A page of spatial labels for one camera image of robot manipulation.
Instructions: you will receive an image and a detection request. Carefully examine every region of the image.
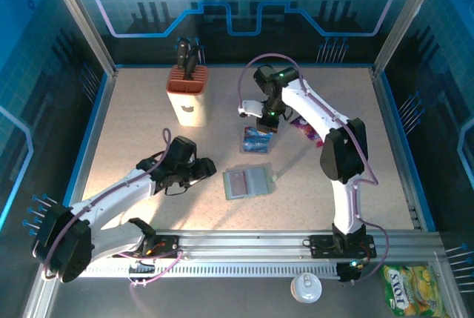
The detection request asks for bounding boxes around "blue VIP credit card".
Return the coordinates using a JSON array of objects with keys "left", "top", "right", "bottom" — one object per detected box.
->
[{"left": 242, "top": 139, "right": 273, "bottom": 153}]

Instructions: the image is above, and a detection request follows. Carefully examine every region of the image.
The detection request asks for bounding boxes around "clear acrylic card stand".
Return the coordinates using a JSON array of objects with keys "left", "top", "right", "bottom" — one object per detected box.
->
[{"left": 239, "top": 126, "right": 275, "bottom": 156}]

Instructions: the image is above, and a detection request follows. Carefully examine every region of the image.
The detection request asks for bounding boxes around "green card holder wallet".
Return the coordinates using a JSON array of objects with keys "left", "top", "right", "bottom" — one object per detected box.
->
[{"left": 222, "top": 162, "right": 279, "bottom": 201}]

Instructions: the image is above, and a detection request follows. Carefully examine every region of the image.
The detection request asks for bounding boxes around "maroon credit card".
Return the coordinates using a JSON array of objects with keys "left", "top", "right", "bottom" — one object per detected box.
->
[{"left": 228, "top": 171, "right": 249, "bottom": 199}]

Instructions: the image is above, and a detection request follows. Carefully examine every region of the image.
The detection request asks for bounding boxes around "purple candy bag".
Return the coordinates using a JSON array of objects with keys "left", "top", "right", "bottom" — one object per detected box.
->
[{"left": 290, "top": 116, "right": 325, "bottom": 148}]

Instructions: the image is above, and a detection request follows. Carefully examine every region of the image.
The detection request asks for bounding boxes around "cream knife block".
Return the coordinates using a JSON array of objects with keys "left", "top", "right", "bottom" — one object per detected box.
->
[{"left": 165, "top": 64, "right": 210, "bottom": 127}]

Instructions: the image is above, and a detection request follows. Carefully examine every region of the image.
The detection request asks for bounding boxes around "black electronics box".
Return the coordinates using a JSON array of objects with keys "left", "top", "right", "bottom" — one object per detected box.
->
[{"left": 337, "top": 261, "right": 366, "bottom": 284}]

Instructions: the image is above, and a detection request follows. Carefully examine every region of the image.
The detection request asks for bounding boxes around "yellow green candy bag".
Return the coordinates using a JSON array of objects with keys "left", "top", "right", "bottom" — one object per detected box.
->
[{"left": 381, "top": 265, "right": 444, "bottom": 317}]

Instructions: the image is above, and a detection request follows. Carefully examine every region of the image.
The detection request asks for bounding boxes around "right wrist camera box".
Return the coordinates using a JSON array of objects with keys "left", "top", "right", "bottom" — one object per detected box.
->
[{"left": 238, "top": 99, "right": 265, "bottom": 119}]

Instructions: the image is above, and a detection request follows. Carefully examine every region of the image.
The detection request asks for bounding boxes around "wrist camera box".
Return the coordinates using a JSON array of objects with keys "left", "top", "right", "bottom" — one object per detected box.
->
[
  {"left": 238, "top": 99, "right": 265, "bottom": 119},
  {"left": 168, "top": 136, "right": 198, "bottom": 165}
]

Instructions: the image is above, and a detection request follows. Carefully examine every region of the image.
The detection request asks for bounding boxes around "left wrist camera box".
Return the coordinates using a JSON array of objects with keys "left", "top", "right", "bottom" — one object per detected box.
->
[{"left": 168, "top": 136, "right": 198, "bottom": 165}]

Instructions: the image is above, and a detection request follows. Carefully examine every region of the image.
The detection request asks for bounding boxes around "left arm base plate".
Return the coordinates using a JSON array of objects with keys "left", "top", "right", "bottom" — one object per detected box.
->
[{"left": 112, "top": 234, "right": 181, "bottom": 259}]

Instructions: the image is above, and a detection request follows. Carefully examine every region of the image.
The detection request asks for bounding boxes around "aluminium frame rail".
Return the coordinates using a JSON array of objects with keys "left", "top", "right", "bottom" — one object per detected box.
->
[{"left": 42, "top": 229, "right": 445, "bottom": 259}]

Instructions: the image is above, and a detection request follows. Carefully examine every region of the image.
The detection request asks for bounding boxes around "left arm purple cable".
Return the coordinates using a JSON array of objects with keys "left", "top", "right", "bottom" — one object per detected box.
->
[{"left": 31, "top": 127, "right": 185, "bottom": 288}]

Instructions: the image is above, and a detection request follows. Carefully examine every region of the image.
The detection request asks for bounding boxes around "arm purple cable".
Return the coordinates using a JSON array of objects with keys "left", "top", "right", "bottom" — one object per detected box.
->
[
  {"left": 238, "top": 53, "right": 390, "bottom": 282},
  {"left": 31, "top": 127, "right": 185, "bottom": 288}
]

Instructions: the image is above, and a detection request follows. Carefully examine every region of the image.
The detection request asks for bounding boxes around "black handled knife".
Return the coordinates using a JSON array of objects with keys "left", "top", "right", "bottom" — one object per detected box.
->
[
  {"left": 176, "top": 37, "right": 191, "bottom": 70},
  {"left": 183, "top": 45, "right": 201, "bottom": 81}
]

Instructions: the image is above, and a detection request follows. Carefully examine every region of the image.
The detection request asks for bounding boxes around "white slotted cable duct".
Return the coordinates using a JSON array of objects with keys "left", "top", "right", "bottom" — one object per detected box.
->
[{"left": 79, "top": 262, "right": 340, "bottom": 279}]

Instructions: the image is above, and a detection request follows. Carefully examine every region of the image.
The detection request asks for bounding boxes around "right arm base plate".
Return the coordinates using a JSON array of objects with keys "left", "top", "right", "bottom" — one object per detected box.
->
[{"left": 309, "top": 234, "right": 378, "bottom": 259}]

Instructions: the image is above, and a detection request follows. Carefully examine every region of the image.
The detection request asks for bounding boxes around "aluminium frame post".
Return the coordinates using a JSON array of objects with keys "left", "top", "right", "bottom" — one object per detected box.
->
[
  {"left": 40, "top": 0, "right": 119, "bottom": 76},
  {"left": 372, "top": 0, "right": 447, "bottom": 76}
]

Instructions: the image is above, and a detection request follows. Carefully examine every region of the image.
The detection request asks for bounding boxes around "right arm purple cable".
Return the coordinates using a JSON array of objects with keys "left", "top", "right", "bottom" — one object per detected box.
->
[{"left": 238, "top": 53, "right": 390, "bottom": 282}]

